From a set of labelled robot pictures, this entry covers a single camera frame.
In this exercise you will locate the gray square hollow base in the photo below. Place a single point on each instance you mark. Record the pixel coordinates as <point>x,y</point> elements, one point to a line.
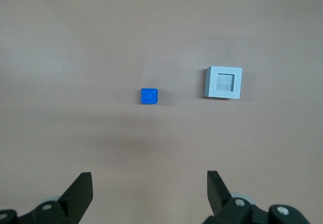
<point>238,82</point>

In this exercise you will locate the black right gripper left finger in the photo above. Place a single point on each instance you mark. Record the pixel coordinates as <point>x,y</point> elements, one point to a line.
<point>73,201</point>

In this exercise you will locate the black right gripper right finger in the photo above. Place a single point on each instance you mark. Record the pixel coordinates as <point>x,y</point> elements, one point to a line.
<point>219,198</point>

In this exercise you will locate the blue square plastic part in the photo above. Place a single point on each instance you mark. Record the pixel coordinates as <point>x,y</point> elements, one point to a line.
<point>149,96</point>

